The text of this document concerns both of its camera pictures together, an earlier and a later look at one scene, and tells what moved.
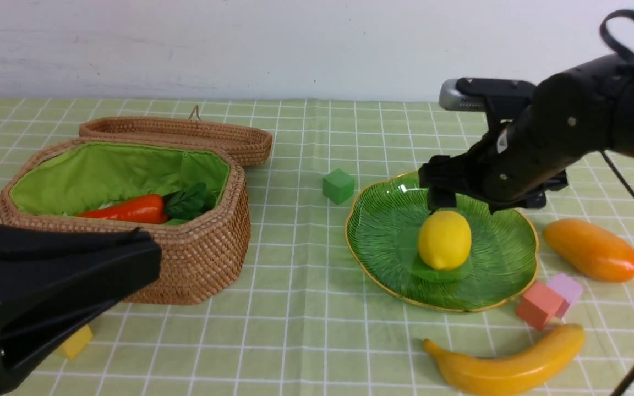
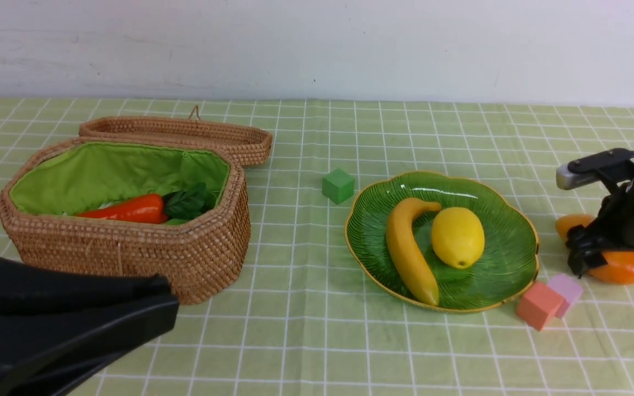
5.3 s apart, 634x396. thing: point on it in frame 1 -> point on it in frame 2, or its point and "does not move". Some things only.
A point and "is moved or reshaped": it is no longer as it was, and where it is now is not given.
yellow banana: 512,375 -> 404,248
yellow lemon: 444,240 is moved or reshaped
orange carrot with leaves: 186,203 does not move
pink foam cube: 566,287 does not move
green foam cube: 338,186 does not move
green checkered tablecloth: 304,321 does not move
